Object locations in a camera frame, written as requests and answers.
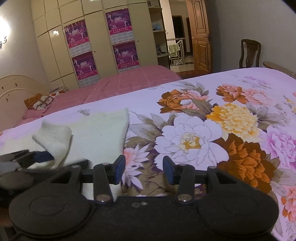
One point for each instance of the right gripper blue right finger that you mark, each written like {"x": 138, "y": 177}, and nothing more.
{"x": 184, "y": 177}

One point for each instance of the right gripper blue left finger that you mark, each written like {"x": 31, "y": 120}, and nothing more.
{"x": 104, "y": 175}

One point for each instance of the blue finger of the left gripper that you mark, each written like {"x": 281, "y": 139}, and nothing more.
{"x": 23, "y": 159}

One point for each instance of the white knitted sweater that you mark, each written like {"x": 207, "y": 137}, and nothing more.
{"x": 98, "y": 138}

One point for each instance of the orange patterned pillow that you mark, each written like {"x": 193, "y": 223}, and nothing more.
{"x": 38, "y": 102}

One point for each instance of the cream arched headboard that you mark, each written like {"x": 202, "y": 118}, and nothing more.
{"x": 14, "y": 90}

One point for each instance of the pink checked bed cover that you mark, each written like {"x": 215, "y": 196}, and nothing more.
{"x": 122, "y": 83}

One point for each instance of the lower left magenta poster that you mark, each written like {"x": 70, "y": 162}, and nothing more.
{"x": 84, "y": 65}

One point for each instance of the magenta poster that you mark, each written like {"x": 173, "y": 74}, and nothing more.
{"x": 125, "y": 55}
{"x": 76, "y": 34}
{"x": 84, "y": 65}
{"x": 118, "y": 21}

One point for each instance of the metal stair railing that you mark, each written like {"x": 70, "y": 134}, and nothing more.
{"x": 176, "y": 51}

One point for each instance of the lower right magenta poster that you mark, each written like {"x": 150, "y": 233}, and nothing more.
{"x": 125, "y": 55}

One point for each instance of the cream wardrobe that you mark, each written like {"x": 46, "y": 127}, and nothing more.
{"x": 50, "y": 18}

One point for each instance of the brown wooden door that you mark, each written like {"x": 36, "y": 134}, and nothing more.
{"x": 201, "y": 38}

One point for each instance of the upper left magenta poster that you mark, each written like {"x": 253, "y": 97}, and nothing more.
{"x": 76, "y": 34}

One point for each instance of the dark wooden chair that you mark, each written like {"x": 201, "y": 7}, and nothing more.
{"x": 250, "y": 52}

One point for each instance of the upper right magenta poster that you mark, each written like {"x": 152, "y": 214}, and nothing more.
{"x": 118, "y": 21}

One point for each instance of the wall lamp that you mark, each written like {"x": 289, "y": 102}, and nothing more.
{"x": 3, "y": 40}

